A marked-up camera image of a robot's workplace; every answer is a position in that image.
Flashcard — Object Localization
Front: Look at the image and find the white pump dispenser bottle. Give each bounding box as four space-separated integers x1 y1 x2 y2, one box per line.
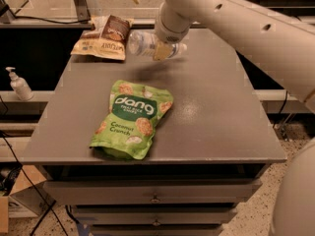
6 67 33 101

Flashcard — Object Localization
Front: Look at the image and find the black cable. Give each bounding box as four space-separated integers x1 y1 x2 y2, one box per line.
0 95 70 236

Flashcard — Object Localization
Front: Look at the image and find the blue plastic bottle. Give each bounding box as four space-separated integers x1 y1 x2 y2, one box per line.
127 30 188 59

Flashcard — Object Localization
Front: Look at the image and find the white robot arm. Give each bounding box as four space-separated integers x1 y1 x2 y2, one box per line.
156 0 315 236

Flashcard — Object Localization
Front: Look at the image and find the cardboard box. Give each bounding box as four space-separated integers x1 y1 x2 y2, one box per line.
0 163 53 233

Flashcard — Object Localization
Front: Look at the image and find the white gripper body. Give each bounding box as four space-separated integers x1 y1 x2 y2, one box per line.
155 16 186 43

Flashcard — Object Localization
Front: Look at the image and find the brown chip bag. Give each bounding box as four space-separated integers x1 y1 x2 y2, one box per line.
71 15 133 61

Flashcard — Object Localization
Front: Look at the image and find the green Dang chip bag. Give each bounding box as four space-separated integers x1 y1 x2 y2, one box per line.
90 80 173 160

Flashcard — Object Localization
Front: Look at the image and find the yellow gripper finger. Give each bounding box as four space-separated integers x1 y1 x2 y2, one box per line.
153 41 172 61

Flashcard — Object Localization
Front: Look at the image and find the grey drawer cabinet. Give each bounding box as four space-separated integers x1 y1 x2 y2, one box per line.
22 29 285 236

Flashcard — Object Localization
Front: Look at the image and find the grey metal bracket left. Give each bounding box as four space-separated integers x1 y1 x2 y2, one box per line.
73 0 90 21

